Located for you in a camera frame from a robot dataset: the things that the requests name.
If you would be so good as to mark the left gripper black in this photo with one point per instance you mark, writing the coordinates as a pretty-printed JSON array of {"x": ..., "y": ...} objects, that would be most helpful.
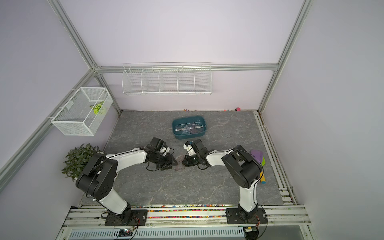
[{"x": 168, "y": 163}]

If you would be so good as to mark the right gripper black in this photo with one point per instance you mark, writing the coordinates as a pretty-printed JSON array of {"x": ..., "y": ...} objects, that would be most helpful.
[{"x": 187, "y": 162}]

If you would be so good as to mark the blue protractor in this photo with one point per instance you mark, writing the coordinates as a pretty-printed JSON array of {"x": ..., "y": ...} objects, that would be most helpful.
[{"x": 185, "y": 130}]

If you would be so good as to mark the teal plastic storage box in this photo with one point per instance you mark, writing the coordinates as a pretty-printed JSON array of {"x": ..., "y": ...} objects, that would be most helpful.
[{"x": 176, "y": 128}]

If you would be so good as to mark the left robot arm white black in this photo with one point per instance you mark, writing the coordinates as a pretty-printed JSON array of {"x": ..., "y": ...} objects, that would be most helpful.
[{"x": 98, "y": 176}]

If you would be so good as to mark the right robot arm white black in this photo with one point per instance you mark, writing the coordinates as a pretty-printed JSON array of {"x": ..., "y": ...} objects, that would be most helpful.
[{"x": 241, "y": 165}]

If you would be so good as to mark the green toy shovel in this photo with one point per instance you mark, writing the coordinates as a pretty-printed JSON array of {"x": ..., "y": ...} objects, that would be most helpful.
[{"x": 262, "y": 174}]

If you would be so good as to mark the white vent grille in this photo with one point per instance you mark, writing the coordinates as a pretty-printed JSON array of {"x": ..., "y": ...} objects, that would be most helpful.
[{"x": 158, "y": 234}]

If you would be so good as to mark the circuit board left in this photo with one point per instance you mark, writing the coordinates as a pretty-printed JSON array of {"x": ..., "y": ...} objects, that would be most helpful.
[{"x": 125, "y": 233}]

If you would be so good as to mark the circuit board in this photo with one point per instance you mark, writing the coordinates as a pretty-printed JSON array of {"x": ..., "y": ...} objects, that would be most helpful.
[
  {"x": 251, "y": 233},
  {"x": 125, "y": 233}
]

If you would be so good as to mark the green leaf toy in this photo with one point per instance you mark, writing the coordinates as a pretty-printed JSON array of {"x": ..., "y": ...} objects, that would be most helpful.
[{"x": 98, "y": 109}]

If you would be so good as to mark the potted green plant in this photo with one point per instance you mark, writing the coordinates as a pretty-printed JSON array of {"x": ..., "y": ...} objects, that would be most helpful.
[{"x": 77, "y": 159}]

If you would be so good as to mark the circuit board right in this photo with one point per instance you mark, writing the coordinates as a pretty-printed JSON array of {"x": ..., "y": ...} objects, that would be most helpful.
[{"x": 251, "y": 233}]

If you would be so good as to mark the white mesh basket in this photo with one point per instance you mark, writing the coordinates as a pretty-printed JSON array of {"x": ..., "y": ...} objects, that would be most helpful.
[{"x": 76, "y": 118}]

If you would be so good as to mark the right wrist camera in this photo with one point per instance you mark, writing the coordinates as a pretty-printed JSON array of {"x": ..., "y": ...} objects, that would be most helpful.
[{"x": 195, "y": 148}]

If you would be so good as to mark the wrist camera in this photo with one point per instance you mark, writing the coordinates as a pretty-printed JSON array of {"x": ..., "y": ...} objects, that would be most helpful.
[
  {"x": 159, "y": 146},
  {"x": 195, "y": 148}
]

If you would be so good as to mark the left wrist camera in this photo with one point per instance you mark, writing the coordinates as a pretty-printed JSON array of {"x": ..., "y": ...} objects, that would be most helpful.
[{"x": 159, "y": 146}]

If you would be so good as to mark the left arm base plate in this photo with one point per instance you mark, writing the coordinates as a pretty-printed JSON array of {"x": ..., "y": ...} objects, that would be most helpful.
[{"x": 131, "y": 217}]

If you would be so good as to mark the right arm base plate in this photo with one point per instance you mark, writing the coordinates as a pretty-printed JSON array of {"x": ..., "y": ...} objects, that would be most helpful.
[{"x": 240, "y": 216}]

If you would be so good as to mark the white wire wall shelf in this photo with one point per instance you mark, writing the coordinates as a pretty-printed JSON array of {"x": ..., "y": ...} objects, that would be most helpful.
[{"x": 188, "y": 78}]

